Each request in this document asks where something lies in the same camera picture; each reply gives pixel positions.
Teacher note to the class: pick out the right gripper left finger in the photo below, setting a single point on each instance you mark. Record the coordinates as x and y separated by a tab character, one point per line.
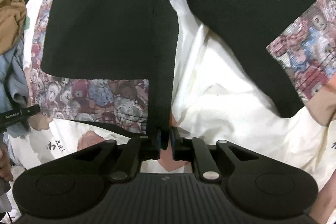
126	159

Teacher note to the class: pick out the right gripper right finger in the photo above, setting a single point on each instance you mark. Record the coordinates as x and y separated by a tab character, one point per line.
195	151

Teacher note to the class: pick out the black shorts with bear trim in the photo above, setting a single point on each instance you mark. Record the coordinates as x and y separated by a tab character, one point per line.
111	62

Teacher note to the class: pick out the person's left hand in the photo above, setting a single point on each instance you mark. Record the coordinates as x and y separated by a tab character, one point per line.
5	166

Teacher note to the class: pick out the light blue garment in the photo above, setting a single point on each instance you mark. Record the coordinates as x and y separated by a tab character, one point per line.
14	89

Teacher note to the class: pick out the cream cartoon bed sheet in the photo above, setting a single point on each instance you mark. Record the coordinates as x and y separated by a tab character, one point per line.
213	99

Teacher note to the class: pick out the brown garment on bed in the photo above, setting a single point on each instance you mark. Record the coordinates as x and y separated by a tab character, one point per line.
12	16

